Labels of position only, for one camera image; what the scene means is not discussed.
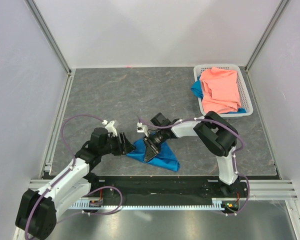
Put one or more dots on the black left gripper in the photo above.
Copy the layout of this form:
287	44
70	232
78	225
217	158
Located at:
124	147

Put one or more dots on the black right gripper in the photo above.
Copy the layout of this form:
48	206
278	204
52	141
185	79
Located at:
150	151

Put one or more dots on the blue satin napkin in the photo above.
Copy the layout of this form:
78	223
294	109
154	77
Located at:
166	159

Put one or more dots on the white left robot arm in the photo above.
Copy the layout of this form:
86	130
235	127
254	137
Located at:
40	209

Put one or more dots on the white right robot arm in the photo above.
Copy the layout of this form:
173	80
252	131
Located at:
217	135

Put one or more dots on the blue cloth in basket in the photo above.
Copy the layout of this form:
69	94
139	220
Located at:
196	89

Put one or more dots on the salmon pink cloth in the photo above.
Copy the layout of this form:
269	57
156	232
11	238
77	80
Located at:
220	91

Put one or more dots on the white plastic basket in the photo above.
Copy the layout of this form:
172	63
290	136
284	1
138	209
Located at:
242	88

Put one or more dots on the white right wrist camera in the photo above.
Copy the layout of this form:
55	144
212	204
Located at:
142	129

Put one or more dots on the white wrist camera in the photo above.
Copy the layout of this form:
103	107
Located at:
111	126
142	129

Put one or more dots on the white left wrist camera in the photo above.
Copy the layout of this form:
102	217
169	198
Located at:
111	126

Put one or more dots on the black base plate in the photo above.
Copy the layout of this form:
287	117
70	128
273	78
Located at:
165	190

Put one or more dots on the white slotted cable duct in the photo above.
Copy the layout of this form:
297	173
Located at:
86	204

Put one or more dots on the aluminium front rail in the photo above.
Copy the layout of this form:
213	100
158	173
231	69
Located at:
256	188

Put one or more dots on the left aluminium frame post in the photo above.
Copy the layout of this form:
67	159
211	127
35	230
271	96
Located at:
34	9

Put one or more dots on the aluminium frame post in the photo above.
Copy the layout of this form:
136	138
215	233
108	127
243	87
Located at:
34	9
281	7

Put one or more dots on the right aluminium frame post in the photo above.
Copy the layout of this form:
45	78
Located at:
281	7

